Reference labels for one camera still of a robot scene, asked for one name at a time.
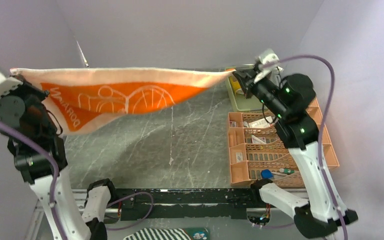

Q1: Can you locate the orange plastic compartment tray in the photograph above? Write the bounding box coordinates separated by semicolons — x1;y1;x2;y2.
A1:
226;111;306;189

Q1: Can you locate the teal cartoon card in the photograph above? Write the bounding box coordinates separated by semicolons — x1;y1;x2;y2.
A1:
182;227;211;240

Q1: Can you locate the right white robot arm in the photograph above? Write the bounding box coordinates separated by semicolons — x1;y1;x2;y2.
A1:
232;49;358;239

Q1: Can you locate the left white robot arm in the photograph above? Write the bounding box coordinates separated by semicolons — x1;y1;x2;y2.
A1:
0;71;119;240

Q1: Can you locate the blue cap item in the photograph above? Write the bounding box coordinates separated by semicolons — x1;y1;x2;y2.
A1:
260;169;274;180

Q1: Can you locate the orange white towel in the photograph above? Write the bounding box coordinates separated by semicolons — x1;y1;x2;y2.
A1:
10;67;232;135

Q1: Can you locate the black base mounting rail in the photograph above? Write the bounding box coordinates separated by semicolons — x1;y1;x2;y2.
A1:
110;188;267;221

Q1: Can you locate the green white marker pen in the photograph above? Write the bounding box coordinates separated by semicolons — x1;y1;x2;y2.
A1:
279;168;296;175

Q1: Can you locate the black white striped cloth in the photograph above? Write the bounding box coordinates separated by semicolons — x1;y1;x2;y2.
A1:
123;228;192;240

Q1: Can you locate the aluminium frame rail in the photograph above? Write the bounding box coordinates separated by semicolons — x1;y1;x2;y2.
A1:
24;188;336;240

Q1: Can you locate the brown yellow bear towel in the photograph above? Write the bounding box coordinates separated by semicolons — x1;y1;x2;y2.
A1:
228;75;244;95

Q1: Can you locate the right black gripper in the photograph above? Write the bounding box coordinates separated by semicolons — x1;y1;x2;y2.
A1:
232;67;288;118

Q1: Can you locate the green plastic basket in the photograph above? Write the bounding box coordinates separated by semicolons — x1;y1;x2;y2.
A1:
224;75;262;113

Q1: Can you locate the orange plastic file organizer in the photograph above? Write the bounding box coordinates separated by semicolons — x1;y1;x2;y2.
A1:
306;98;340;170

